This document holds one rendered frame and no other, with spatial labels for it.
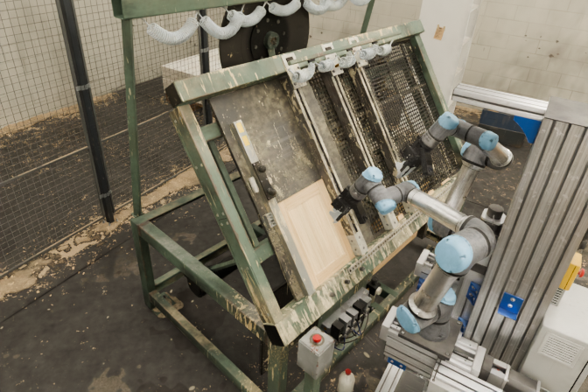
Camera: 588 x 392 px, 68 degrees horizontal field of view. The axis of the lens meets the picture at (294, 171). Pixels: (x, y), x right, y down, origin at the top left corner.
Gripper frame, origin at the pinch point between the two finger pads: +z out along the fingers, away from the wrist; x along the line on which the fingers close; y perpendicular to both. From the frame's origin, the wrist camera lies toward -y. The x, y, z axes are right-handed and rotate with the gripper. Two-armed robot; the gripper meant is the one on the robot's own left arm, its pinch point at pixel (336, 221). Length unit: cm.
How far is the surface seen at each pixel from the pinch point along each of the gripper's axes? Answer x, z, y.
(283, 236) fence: 4.0, 28.1, 13.9
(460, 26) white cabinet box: -414, 13, 56
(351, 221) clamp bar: -38.3, 27.4, -5.5
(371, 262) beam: -40, 41, -30
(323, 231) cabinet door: -22.4, 32.5, 2.0
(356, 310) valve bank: -11, 46, -39
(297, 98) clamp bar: -44, -6, 61
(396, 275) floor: -132, 118, -65
